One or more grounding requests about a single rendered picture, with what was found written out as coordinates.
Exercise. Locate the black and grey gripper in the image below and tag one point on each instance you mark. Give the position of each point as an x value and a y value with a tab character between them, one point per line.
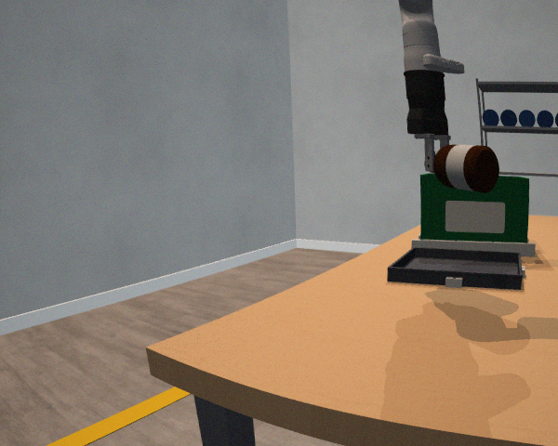
425	92

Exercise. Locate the brown bottle with white label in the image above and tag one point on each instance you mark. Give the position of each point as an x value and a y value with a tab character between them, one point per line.
467	167

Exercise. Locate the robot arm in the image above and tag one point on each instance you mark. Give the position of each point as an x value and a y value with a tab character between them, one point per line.
418	23

